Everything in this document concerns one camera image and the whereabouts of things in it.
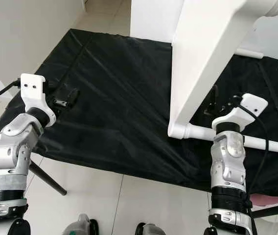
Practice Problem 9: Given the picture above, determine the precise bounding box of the white plastic children table top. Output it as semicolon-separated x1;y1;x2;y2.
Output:
168;0;278;140

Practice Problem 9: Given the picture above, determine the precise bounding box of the black table cloth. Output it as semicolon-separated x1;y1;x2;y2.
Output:
0;28;278;194

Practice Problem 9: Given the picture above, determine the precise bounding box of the pink cloth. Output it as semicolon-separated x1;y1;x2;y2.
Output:
249;193;278;206

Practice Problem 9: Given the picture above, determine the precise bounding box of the grey left robot foot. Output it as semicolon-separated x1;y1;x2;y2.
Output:
62;214;100;235

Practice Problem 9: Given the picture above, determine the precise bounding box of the grey robot foot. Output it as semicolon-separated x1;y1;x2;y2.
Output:
134;223;167;235
62;214;100;235

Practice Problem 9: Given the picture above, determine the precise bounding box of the grey right robot foot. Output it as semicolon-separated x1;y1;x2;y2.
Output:
134;223;167;235

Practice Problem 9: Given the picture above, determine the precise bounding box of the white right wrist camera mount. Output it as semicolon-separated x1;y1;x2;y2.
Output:
211;93;269;132

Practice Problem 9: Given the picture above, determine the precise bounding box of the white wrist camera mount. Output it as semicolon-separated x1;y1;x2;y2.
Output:
211;93;269;132
20;73;57;127

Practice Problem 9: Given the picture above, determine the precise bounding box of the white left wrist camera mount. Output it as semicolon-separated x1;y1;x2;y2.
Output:
20;73;57;127

